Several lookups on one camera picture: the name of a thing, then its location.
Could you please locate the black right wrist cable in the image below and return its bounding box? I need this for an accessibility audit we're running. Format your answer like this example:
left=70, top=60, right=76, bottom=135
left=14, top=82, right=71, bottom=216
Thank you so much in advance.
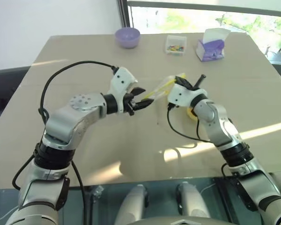
left=166, top=105, right=212, bottom=143

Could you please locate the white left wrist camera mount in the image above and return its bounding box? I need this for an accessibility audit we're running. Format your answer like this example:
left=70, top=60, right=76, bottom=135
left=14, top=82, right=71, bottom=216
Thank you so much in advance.
left=109, top=67, right=139, bottom=113

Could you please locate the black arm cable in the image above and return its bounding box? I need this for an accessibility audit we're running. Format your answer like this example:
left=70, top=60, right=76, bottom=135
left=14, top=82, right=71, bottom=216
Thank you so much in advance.
left=221, top=162, right=240, bottom=184
left=12, top=156, right=88, bottom=225

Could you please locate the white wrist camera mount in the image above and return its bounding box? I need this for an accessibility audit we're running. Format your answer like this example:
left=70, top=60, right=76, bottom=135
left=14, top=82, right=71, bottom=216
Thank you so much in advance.
left=109, top=67, right=139, bottom=113
left=167, top=83, right=206, bottom=110

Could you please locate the purple tissue box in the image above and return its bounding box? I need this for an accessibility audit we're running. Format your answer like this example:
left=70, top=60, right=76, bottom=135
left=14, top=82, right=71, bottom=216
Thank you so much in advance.
left=196, top=28, right=231, bottom=62

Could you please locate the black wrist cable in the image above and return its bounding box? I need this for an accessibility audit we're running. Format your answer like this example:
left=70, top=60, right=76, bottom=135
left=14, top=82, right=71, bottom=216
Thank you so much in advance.
left=166, top=105, right=212, bottom=143
left=38, top=61, right=119, bottom=123

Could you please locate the purple bowl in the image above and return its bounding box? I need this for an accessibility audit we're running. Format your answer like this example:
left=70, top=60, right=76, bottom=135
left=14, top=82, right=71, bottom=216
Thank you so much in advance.
left=114, top=27, right=141, bottom=49

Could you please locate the clear box of coloured pins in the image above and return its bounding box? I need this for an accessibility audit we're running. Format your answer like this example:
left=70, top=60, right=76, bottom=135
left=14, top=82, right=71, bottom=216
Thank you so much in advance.
left=165, top=35, right=187, bottom=56

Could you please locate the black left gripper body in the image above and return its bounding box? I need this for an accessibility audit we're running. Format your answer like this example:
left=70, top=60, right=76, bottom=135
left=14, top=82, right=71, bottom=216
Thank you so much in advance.
left=123, top=92, right=137, bottom=116

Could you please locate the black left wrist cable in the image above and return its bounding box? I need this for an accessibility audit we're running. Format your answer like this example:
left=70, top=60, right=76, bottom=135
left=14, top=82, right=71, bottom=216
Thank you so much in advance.
left=38, top=61, right=119, bottom=123

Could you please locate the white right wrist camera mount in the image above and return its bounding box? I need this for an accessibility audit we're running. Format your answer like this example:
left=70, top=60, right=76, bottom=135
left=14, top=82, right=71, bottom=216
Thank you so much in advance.
left=167, top=83, right=206, bottom=110

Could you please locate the black right upper arm cable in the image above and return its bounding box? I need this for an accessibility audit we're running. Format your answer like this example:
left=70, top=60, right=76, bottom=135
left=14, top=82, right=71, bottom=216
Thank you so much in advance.
left=221, top=162, right=240, bottom=184

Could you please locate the clear plastic bag yellow zip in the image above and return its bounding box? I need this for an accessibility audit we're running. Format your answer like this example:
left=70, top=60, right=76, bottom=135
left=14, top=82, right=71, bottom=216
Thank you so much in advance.
left=144, top=72, right=187, bottom=104

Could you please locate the dark window frame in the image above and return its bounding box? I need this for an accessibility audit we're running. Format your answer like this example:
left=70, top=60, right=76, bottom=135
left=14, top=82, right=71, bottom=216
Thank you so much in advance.
left=120, top=0, right=281, bottom=35

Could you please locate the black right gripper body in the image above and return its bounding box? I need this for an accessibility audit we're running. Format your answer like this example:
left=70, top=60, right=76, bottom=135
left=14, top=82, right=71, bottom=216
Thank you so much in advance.
left=177, top=78, right=194, bottom=91

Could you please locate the black left upper arm cable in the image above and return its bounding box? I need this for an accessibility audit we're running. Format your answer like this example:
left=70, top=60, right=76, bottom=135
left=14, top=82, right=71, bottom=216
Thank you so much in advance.
left=12, top=156, right=88, bottom=225

